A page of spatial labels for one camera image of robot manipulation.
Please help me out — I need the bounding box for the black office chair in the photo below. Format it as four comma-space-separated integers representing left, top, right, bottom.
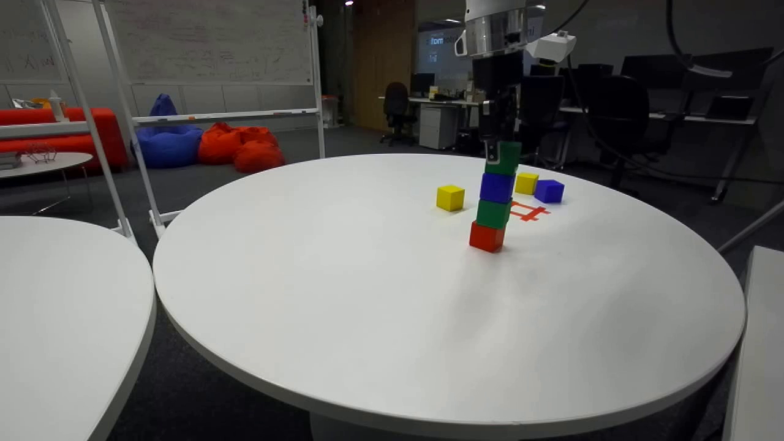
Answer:
567, 72, 657, 178
380, 78, 415, 149

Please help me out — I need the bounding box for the white base unit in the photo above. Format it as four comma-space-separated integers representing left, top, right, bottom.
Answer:
720, 243, 784, 441

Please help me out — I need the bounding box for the yellow toy block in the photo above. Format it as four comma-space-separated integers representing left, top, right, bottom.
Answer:
511, 168, 540, 198
432, 181, 467, 215

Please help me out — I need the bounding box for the blue toy block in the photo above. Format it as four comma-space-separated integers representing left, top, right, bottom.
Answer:
478, 168, 516, 209
530, 177, 567, 205

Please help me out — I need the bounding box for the lit computer monitor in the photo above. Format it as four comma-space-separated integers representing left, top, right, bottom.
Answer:
413, 27, 472, 86

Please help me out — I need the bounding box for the blue beanbag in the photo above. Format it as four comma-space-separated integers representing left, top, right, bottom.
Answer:
134, 90, 202, 172

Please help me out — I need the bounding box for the white round side table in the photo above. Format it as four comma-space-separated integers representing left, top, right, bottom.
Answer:
0, 211, 159, 441

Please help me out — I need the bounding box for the large whiteboard on stand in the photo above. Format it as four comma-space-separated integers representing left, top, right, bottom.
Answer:
88, 0, 331, 227

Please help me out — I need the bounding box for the orange beanbag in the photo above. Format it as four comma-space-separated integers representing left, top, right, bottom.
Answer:
195, 121, 246, 167
232, 128, 287, 174

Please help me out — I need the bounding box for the green toy block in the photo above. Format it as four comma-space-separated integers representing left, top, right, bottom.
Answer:
472, 198, 515, 233
484, 139, 524, 178

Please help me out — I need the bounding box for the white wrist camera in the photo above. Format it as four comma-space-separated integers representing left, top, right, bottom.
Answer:
524, 29, 578, 67

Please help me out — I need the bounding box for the small white round table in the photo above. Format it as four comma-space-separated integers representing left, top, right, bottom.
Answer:
0, 149, 97, 184

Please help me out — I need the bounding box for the red beanbag sofa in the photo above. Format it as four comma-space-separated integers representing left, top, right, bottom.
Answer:
0, 103, 134, 174

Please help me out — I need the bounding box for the office desk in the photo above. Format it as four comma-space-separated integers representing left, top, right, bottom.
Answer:
407, 92, 484, 152

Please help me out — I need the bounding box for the small whiteboard on stand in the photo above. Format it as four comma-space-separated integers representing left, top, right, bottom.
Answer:
0, 0, 137, 241

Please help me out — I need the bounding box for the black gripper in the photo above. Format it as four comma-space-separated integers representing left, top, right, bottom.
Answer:
470, 52, 527, 167

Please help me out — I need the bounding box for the orange toy block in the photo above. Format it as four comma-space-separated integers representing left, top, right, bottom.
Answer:
464, 219, 507, 254

